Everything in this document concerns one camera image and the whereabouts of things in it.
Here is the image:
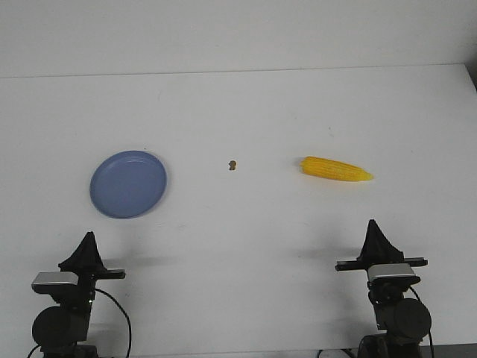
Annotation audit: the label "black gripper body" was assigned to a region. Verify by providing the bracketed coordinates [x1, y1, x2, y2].
[335, 257, 428, 328]
[51, 268, 125, 310]

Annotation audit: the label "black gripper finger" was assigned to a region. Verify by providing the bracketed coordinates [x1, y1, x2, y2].
[357, 219, 404, 260]

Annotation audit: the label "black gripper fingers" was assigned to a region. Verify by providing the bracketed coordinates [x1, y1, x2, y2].
[58, 231, 107, 271]

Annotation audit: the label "blue round plate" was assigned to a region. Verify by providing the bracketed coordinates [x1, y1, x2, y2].
[89, 151, 168, 219]

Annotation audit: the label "yellow corn cob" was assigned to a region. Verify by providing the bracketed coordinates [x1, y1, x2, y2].
[300, 157, 374, 182]

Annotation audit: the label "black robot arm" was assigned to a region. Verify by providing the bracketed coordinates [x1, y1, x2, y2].
[31, 231, 132, 357]
[335, 219, 432, 357]

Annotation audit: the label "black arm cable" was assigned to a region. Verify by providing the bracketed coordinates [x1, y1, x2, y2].
[409, 286, 436, 358]
[25, 287, 133, 358]

